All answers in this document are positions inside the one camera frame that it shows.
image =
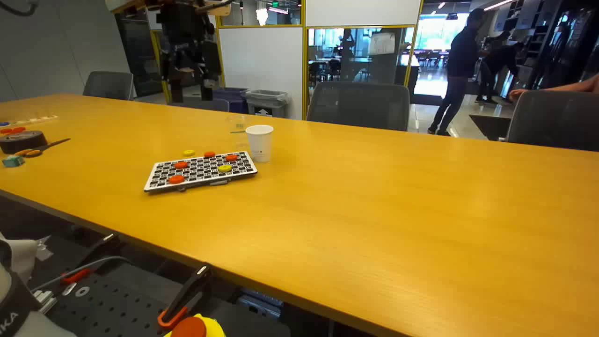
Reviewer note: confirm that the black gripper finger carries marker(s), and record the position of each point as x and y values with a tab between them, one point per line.
208	81
176	85

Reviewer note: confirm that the black white marker board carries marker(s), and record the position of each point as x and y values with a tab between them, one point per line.
198	171

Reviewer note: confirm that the black clamp with orange grip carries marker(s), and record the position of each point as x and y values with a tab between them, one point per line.
185	298

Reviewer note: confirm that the grey office chair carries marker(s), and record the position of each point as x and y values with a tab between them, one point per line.
106	85
359	105
554	122

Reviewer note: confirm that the orange disc on roll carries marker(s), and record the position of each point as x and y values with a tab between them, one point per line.
11	130

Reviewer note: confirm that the yellow framed glass partition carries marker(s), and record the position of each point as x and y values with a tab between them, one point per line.
367	57

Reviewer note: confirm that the grey trash bin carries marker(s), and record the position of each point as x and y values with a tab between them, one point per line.
267	103

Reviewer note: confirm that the blue box under table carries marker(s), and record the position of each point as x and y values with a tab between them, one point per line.
258	304

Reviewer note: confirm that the yellow red emergency stop button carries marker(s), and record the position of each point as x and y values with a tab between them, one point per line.
194	326

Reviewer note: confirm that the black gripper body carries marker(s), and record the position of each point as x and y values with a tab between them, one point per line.
187	34

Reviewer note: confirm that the orange round block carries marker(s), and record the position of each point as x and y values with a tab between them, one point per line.
176	178
230	158
209	154
179	165

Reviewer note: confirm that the bare person hand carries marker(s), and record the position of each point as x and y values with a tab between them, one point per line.
516	94

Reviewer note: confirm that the person in dark blue clothes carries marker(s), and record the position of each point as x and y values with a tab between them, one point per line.
458	66

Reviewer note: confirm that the dark blue bin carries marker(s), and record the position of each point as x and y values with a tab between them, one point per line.
228	98

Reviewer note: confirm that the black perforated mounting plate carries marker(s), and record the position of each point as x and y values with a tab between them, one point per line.
112	309

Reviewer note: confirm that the clear plastic cup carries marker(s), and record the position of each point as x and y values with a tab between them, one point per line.
237	124

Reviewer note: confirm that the large white wall panel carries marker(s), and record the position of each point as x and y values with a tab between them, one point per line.
262	62

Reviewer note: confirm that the bare person forearm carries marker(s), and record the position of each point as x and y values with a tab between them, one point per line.
561	87

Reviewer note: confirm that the small teal block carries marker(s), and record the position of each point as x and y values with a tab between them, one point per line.
11	161

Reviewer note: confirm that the yellow round block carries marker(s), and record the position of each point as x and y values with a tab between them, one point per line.
224	169
187	152

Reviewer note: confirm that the white panel above glass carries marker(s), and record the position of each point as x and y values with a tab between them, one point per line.
363	12

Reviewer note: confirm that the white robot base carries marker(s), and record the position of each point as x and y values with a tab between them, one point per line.
15	315

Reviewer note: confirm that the white paper cup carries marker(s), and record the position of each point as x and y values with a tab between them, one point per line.
258	147

